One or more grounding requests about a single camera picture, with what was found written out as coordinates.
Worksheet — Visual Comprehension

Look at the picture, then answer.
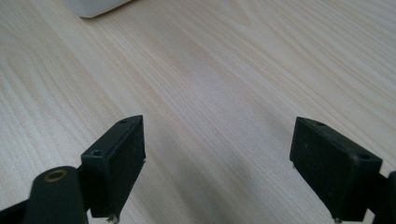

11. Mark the white plastic storage box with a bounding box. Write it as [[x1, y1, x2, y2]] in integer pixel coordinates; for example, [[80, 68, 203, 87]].
[[64, 0, 134, 19]]

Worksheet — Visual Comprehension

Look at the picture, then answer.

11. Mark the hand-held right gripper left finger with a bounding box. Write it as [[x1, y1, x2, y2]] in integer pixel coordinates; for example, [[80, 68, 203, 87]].
[[79, 114, 147, 224]]

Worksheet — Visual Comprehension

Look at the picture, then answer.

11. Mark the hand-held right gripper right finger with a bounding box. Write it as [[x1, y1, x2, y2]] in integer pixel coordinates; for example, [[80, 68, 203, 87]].
[[289, 116, 384, 224]]

